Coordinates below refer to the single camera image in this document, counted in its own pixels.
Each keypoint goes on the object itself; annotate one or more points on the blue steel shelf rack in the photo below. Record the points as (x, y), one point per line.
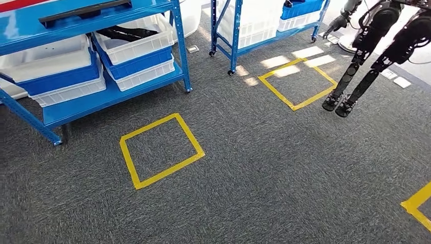
(101, 101)
(235, 33)

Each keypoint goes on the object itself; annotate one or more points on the white floor outlet plate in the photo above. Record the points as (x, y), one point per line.
(402, 82)

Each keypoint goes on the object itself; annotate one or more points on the silver floor outlet plate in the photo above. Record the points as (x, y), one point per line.
(193, 49)
(333, 39)
(389, 74)

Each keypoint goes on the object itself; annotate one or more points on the long black plastic part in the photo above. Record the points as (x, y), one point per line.
(84, 12)

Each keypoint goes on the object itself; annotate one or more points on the blue plastic bin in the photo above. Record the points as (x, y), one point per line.
(60, 80)
(141, 65)
(303, 10)

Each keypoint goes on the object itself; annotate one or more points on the white round base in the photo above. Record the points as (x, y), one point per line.
(346, 43)

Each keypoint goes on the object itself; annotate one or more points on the black curved trim part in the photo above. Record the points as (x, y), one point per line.
(128, 33)

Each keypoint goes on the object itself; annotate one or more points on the black humanoid robot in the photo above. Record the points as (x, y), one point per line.
(377, 27)

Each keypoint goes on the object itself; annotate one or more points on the yellow floor tape square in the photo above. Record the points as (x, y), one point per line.
(410, 204)
(130, 161)
(278, 93)

